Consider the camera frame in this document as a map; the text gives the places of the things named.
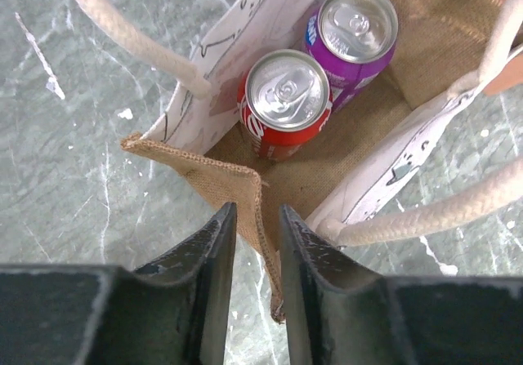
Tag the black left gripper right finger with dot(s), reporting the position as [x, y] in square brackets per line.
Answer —
[339, 312]

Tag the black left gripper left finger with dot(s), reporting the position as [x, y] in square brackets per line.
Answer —
[173, 310]

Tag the red cola can front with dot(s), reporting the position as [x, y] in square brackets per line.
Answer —
[284, 101]

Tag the purple soda can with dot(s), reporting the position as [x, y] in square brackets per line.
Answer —
[354, 41]

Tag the canvas jute cat-print bag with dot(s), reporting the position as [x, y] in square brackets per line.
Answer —
[365, 154]

